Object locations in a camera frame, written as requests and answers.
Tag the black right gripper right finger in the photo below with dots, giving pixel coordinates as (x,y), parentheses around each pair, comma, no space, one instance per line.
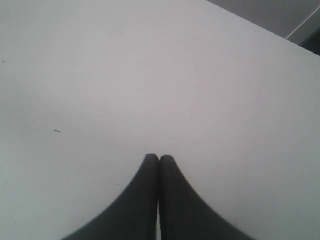
(183,213)

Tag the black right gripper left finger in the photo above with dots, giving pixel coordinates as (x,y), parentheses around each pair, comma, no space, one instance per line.
(133,215)

